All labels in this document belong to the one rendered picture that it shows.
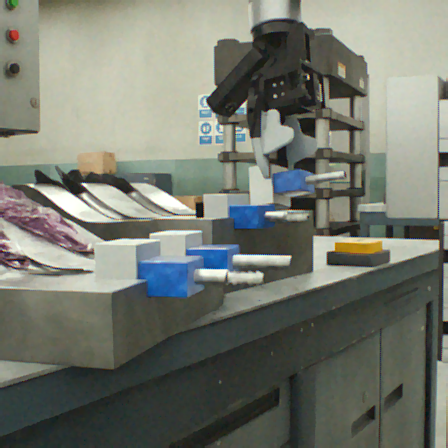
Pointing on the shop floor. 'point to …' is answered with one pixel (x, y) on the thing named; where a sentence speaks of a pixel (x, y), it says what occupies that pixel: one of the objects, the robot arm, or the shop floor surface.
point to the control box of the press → (19, 68)
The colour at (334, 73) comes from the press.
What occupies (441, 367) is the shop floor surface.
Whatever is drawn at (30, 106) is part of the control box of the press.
